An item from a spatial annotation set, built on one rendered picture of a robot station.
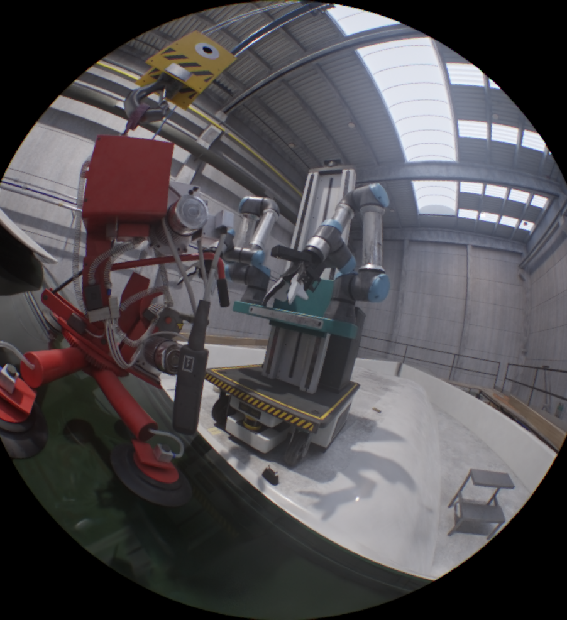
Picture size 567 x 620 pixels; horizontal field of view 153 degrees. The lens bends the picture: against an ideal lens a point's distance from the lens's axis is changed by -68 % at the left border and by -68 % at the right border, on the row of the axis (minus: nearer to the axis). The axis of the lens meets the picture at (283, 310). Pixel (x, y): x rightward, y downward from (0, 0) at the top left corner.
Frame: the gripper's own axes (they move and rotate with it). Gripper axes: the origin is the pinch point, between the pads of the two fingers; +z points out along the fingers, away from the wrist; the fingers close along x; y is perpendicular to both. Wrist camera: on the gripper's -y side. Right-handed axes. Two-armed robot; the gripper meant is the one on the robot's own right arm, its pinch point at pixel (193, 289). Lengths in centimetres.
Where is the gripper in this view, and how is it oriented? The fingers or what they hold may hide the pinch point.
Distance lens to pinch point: 84.3
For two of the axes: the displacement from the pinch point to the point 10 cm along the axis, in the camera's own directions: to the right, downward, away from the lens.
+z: -2.4, 8.6, -4.6
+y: -1.3, 4.4, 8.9
